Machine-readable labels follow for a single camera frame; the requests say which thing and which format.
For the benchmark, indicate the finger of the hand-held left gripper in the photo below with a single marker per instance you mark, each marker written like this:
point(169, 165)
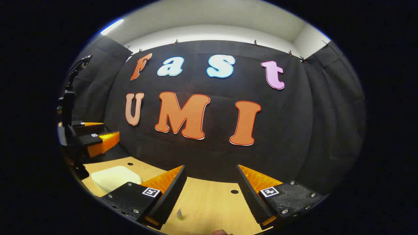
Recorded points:
point(89, 128)
point(98, 143)

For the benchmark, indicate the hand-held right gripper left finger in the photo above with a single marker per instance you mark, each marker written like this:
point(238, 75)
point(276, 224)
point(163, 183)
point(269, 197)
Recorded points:
point(169, 195)

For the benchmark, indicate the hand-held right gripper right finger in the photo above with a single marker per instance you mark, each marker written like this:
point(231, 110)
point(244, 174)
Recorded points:
point(251, 195)

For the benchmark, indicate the slim white green tube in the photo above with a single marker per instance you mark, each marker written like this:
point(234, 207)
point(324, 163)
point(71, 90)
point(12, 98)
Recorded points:
point(180, 215)

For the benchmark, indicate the pale yellow suitcase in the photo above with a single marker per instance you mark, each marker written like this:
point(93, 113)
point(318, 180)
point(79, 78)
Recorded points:
point(114, 178)

